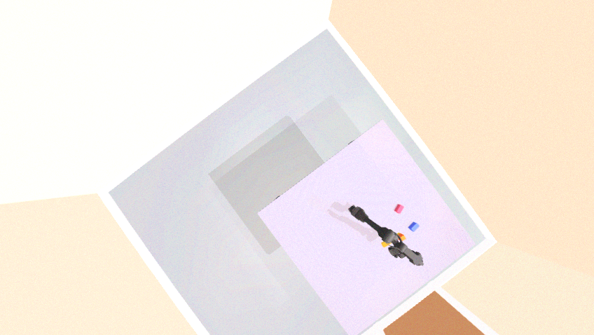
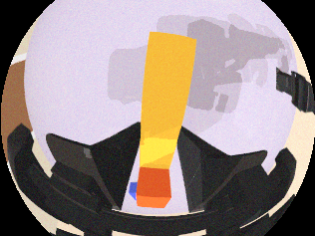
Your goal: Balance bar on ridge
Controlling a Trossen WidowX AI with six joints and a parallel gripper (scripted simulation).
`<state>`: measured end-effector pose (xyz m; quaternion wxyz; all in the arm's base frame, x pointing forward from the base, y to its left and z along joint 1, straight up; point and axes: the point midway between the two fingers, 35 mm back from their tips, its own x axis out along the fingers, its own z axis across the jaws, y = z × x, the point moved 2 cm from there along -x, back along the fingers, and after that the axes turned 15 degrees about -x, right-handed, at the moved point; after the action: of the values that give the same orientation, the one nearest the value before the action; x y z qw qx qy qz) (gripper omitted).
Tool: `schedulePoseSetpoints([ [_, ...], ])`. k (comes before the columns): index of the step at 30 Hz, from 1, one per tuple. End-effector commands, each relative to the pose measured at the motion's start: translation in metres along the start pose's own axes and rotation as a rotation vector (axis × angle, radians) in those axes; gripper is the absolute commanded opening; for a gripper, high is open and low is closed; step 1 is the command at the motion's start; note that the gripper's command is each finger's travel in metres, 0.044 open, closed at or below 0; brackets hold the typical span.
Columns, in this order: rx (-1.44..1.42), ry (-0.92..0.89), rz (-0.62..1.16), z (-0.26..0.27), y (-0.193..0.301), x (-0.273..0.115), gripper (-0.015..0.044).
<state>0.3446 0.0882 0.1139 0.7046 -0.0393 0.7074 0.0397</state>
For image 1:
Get blue rectangular block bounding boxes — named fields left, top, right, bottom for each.
left=408, top=222, right=418, bottom=232

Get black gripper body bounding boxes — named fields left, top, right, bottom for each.
left=392, top=235, right=406, bottom=259

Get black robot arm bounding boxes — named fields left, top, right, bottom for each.
left=348, top=205, right=424, bottom=266

